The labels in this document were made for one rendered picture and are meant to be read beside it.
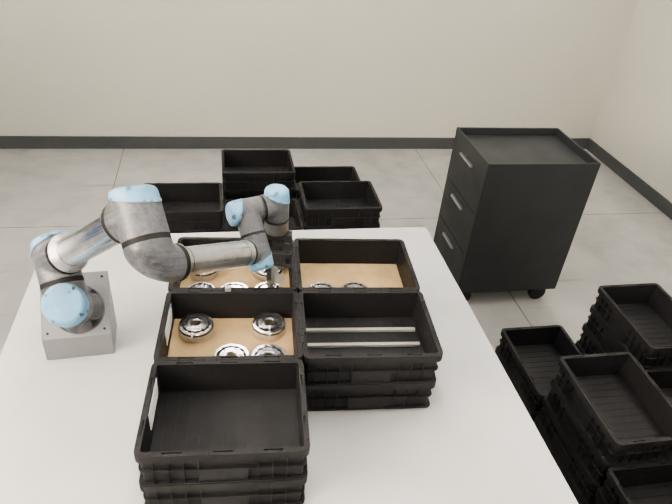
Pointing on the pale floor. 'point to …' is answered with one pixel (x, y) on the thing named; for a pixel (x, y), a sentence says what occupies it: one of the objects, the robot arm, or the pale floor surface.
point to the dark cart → (512, 207)
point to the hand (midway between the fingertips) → (268, 281)
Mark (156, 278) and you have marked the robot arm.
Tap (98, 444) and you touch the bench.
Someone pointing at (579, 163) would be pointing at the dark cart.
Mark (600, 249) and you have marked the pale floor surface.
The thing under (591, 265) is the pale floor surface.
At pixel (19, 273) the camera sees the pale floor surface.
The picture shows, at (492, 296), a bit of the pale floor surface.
